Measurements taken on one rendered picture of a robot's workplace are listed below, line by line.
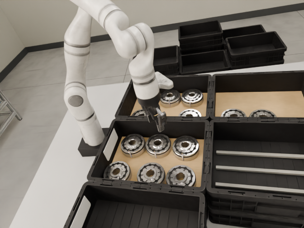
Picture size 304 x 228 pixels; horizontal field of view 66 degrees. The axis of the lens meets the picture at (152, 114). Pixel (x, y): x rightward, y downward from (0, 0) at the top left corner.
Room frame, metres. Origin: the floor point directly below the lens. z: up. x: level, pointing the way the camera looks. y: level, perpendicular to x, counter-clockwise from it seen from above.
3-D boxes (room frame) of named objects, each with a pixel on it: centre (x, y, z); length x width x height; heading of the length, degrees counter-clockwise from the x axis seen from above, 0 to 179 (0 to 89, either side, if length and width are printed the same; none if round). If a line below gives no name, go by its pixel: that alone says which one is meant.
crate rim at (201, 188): (0.55, 0.04, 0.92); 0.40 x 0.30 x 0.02; 68
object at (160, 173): (0.49, 0.06, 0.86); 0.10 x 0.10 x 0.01
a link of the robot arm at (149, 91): (0.60, -0.02, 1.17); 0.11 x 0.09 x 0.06; 113
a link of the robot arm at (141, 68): (0.59, -0.01, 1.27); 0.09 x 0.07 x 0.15; 116
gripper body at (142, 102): (0.59, 0.00, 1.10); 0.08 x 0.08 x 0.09
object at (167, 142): (0.62, 0.01, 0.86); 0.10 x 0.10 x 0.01
